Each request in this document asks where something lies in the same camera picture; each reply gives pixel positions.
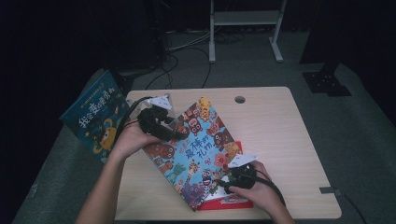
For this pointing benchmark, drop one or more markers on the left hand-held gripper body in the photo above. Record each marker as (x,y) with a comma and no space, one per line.
(152,119)

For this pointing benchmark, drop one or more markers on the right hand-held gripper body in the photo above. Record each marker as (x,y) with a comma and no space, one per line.
(243,177)

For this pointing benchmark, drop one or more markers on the red picture book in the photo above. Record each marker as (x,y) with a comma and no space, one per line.
(230,203)

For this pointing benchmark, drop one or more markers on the light blue animals picture book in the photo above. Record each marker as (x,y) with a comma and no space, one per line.
(193,149)

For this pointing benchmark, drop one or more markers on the white expandable book rack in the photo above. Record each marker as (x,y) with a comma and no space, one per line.
(132,107)

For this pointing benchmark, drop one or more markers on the dark blue monster picture book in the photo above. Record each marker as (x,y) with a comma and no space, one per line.
(93,119)

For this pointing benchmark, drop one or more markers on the person's right hand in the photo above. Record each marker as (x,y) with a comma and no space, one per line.
(263,193)

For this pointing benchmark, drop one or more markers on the person's left hand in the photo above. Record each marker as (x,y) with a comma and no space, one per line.
(132,140)

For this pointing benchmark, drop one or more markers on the grey tape strip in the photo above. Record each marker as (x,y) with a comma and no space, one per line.
(327,190)

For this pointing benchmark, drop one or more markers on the white metal stand frame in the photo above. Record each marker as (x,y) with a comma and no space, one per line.
(246,17)

